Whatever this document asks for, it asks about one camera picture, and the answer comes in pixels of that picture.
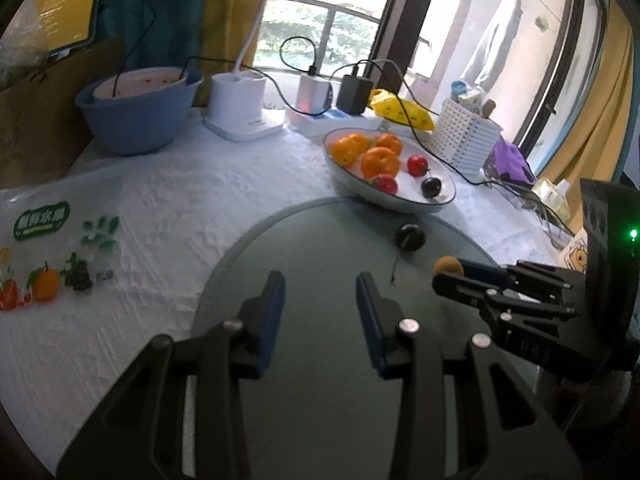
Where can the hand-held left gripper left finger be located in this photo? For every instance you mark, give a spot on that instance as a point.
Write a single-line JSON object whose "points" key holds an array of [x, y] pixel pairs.
{"points": [[270, 325]]}

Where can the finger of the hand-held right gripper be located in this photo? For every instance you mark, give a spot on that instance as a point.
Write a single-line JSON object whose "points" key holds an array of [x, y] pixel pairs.
{"points": [[460, 287], [482, 272]]}

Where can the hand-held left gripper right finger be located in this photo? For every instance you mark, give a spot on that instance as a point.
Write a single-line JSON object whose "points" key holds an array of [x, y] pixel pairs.
{"points": [[372, 330]]}

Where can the yellow-brown round fruit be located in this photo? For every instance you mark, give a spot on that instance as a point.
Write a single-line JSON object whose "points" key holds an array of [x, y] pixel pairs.
{"points": [[446, 264]]}

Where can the dark cherry with stem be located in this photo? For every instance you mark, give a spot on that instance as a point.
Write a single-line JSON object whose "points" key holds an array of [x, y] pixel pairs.
{"points": [[410, 236]]}

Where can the dark plum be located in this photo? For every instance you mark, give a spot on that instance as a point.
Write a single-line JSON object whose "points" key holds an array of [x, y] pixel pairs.
{"points": [[431, 187]]}

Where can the white plate with dark rim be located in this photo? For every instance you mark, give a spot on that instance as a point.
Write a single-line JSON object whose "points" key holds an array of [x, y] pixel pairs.
{"points": [[410, 195]]}

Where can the small red tomato with stem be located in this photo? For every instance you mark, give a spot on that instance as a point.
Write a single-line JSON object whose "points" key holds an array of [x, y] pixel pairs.
{"points": [[417, 165]]}

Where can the red strawberry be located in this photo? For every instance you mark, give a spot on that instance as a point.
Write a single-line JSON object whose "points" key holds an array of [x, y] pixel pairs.
{"points": [[385, 184]]}

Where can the large orange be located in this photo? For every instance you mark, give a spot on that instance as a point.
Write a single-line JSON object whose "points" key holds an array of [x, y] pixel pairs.
{"points": [[380, 162]]}

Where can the small orange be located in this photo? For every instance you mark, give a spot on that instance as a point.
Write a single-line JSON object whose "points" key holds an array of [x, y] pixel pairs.
{"points": [[342, 154], [359, 141], [391, 142]]}

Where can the printed paper box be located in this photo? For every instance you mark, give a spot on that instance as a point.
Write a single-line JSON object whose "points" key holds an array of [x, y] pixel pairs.
{"points": [[574, 255]]}

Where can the grey round placemat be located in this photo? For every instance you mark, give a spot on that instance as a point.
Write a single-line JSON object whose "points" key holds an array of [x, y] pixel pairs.
{"points": [[325, 240]]}

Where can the pale yellow tissue pack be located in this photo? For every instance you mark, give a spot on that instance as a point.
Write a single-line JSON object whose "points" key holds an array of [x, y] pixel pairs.
{"points": [[552, 197]]}

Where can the purple cloth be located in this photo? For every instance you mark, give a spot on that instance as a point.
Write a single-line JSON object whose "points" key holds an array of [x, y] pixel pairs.
{"points": [[510, 160]]}

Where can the white perforated basket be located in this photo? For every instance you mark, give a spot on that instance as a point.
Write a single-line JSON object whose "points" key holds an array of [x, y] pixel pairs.
{"points": [[465, 135]]}

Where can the white textured tablecloth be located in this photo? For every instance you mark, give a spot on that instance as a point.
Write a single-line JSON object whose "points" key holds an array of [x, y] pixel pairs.
{"points": [[200, 200]]}

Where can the brown tube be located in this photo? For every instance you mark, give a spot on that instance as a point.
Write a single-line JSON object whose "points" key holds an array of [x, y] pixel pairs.
{"points": [[488, 109]]}

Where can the printed small carton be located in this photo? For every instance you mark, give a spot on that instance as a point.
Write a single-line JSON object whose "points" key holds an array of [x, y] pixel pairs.
{"points": [[470, 100]]}

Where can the yellow curtain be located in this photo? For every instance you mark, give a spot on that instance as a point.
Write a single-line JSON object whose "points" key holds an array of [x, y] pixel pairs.
{"points": [[600, 110], [225, 10]]}

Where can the yellow printed packet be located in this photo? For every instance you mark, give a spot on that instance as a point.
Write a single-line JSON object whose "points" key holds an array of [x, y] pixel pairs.
{"points": [[400, 110]]}

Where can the blue capped bottle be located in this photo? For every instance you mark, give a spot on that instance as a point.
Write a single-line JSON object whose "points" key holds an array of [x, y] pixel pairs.
{"points": [[458, 90]]}

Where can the white power strip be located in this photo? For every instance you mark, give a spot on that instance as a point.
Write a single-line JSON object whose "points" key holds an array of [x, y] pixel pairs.
{"points": [[310, 125]]}

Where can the black charger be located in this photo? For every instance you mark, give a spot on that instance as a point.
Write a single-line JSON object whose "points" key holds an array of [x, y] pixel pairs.
{"points": [[355, 95]]}

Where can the white desk lamp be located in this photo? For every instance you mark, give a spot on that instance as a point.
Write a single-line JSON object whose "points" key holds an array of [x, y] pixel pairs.
{"points": [[235, 105]]}

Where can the hanging grey garment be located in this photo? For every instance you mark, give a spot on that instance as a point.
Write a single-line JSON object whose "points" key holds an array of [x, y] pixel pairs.
{"points": [[492, 40]]}

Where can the white charger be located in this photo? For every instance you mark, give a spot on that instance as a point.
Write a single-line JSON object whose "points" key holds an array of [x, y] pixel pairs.
{"points": [[314, 95]]}

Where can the printed fruit plastic bag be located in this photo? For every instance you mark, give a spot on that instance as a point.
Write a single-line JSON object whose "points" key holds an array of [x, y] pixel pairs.
{"points": [[50, 240]]}

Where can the blue plastic bowl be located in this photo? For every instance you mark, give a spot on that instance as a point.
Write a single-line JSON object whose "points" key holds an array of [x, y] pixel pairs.
{"points": [[135, 125]]}

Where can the black balcony railing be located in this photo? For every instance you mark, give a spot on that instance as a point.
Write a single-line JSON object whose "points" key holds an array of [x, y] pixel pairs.
{"points": [[330, 30]]}

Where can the cardboard box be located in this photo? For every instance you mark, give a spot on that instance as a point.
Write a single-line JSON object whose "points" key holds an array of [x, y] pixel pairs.
{"points": [[35, 135]]}

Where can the teal curtain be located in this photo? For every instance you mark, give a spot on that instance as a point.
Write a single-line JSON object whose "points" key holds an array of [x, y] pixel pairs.
{"points": [[160, 0]]}

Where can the clear plastic bag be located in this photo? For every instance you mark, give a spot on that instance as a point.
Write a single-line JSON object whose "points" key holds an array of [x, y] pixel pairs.
{"points": [[20, 55]]}

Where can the black tablet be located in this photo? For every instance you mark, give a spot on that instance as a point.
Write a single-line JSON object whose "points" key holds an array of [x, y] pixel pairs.
{"points": [[65, 5]]}

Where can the dark window frame post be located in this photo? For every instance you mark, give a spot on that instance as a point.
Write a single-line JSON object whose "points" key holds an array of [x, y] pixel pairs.
{"points": [[405, 15]]}

